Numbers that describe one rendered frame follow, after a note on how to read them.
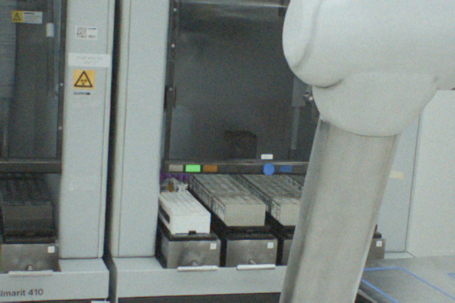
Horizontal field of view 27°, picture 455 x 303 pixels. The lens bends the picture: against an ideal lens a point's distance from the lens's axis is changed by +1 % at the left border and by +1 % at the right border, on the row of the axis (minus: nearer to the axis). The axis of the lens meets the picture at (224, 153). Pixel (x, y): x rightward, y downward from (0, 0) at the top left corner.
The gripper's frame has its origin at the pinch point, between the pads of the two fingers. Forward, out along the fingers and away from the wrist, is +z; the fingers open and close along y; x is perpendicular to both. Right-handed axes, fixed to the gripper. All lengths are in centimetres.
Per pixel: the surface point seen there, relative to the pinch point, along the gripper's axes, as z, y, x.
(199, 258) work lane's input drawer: 44, -8, 66
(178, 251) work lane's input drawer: 42, -14, 66
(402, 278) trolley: 38, 29, 31
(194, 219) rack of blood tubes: 35, -9, 70
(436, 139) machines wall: 35, 123, 186
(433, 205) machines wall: 63, 125, 186
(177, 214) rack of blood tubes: 34, -14, 70
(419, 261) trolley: 38, 40, 43
